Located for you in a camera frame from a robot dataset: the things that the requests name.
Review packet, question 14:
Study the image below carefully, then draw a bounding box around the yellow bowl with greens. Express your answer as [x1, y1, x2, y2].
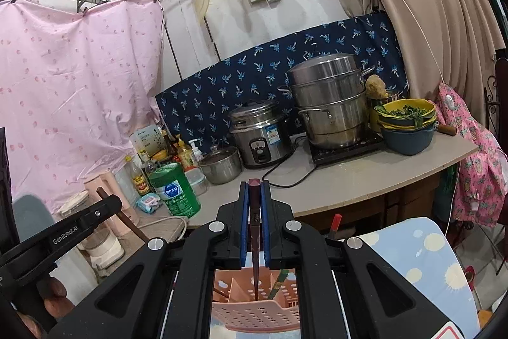
[374, 98, 437, 131]

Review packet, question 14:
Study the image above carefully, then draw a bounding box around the black induction cooker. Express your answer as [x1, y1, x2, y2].
[307, 132, 385, 166]

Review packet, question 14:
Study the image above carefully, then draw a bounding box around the small steel pot with lid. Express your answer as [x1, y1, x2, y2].
[197, 146, 244, 186]

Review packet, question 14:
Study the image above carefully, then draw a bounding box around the blue dotted tablecloth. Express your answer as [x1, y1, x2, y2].
[329, 216, 479, 339]

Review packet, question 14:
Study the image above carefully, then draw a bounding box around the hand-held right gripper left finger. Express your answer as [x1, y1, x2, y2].
[48, 182, 251, 339]

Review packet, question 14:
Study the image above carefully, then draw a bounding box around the navy patterned cloth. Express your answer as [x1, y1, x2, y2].
[155, 12, 409, 165]

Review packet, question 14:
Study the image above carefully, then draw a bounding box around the yellow label bottle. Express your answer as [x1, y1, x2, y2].
[177, 138, 198, 171]

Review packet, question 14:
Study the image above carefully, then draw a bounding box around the pink perforated plastic basket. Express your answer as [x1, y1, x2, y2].
[212, 269, 302, 334]

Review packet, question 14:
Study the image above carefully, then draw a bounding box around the pink pineapple print garment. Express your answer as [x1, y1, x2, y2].
[437, 83, 508, 228]

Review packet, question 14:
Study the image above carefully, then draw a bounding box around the green chopstick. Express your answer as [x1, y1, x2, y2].
[272, 271, 290, 294]

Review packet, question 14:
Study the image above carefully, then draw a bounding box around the white pump bottle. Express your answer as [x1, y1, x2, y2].
[188, 139, 204, 162]

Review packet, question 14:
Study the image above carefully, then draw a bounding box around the large steel steamer pot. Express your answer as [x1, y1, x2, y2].
[278, 53, 376, 150]

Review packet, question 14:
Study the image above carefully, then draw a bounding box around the steel rice cooker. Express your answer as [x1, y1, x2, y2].
[227, 100, 294, 170]

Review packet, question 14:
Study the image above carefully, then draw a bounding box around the dark maroon chopstick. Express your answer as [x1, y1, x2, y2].
[247, 178, 263, 301]

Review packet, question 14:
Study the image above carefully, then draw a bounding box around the person's left hand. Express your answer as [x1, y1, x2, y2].
[16, 276, 76, 339]

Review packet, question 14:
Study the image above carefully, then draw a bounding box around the blue bowl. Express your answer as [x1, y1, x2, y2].
[379, 122, 457, 156]

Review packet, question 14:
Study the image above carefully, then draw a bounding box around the green canister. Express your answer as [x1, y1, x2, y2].
[149, 163, 202, 219]

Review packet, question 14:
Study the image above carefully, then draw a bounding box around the beige curtain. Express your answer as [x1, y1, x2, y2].
[310, 0, 508, 101]

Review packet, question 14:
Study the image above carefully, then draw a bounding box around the wet wipes packet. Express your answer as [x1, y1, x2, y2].
[136, 193, 163, 213]

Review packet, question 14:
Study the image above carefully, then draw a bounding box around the clear plastic container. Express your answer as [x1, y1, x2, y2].
[183, 167, 208, 197]

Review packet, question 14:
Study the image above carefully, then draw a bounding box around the red chopstick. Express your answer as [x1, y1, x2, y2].
[330, 214, 343, 241]

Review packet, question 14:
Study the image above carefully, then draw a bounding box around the white kitchen appliance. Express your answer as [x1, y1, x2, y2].
[84, 222, 125, 269]

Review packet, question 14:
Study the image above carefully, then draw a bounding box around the tan loofah sponge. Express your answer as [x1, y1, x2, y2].
[365, 75, 389, 99]

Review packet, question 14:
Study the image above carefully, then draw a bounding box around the black power cable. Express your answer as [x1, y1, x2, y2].
[262, 134, 318, 189]

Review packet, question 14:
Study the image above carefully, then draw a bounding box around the brown chopstick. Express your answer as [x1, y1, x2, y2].
[96, 186, 148, 241]

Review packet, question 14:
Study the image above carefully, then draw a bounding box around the white printed carton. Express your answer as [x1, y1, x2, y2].
[133, 126, 165, 161]

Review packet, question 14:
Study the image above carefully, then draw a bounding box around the pink printed cloth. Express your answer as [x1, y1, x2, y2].
[0, 0, 165, 213]

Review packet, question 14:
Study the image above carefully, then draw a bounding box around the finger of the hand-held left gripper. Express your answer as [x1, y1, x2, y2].
[0, 195, 122, 276]

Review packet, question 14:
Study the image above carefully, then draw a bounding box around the dark glass bottle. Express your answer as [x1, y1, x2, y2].
[161, 130, 178, 161]

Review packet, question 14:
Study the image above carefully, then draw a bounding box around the clear sauce bottle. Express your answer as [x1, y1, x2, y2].
[126, 156, 152, 197]

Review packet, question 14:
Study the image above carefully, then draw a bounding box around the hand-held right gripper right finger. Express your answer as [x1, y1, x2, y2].
[260, 182, 481, 339]

